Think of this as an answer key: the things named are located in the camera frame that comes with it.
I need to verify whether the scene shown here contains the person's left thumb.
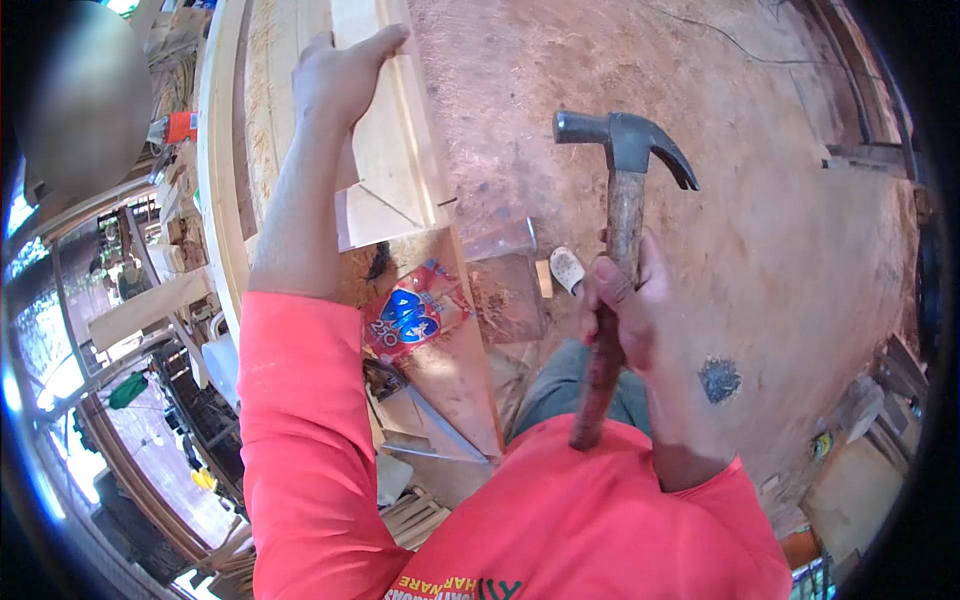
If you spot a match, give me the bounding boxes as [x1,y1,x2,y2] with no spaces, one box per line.
[346,22,411,72]

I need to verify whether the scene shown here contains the pale wooden beam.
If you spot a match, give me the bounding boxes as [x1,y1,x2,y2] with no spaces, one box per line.
[87,266,216,354]

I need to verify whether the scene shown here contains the light wooden plank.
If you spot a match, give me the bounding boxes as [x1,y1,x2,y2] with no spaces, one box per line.
[330,0,451,252]

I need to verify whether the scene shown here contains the stack of wooden slats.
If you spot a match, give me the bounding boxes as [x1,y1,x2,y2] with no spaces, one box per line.
[378,486,453,553]

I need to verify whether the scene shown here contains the brown wooden board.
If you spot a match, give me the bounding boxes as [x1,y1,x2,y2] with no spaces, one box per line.
[339,225,505,460]

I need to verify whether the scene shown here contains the white plastic container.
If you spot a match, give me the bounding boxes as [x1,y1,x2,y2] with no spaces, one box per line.
[201,332,243,410]

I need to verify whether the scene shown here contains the brown wooden block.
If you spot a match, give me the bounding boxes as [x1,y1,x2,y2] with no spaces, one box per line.
[463,217,549,348]

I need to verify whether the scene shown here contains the curved light wooden frame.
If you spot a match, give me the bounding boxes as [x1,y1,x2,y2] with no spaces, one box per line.
[196,0,252,350]

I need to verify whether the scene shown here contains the person's left hand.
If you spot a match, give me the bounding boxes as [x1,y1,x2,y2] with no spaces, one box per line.
[292,22,411,132]

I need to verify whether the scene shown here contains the person's right thumb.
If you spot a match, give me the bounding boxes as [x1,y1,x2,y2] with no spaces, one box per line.
[592,255,640,316]

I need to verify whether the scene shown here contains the person's body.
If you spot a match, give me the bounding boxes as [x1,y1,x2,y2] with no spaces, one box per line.
[238,291,795,600]

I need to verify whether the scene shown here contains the thin dark cable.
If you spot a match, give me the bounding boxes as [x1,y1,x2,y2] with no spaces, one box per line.
[651,3,830,70]

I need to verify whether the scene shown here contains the dark metal frame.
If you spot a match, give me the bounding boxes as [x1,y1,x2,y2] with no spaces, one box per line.
[820,142,922,183]

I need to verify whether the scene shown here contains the red-blue printed plastic bag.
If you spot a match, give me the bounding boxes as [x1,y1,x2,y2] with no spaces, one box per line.
[361,258,475,365]

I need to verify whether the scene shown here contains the person's right hand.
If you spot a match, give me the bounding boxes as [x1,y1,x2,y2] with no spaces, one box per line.
[579,228,682,378]

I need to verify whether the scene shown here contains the person's right fingers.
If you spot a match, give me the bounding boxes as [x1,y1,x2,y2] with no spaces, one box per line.
[579,279,603,345]

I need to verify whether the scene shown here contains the orange and grey power tool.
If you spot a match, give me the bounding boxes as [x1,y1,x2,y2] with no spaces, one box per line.
[148,111,200,148]

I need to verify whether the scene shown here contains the grey metal blade tool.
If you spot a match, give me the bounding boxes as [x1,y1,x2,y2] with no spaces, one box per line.
[363,358,492,466]

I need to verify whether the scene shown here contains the person's legs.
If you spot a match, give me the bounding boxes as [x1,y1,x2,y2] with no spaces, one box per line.
[510,246,654,444]

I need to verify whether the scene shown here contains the person's left fingers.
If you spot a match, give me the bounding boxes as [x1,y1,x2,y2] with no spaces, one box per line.
[294,32,339,72]

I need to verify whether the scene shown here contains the claw hammer with wooden handle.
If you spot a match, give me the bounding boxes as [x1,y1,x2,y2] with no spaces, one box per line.
[553,111,701,453]

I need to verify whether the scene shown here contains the green cloth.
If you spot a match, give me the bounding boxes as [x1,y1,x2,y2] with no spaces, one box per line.
[108,372,150,411]

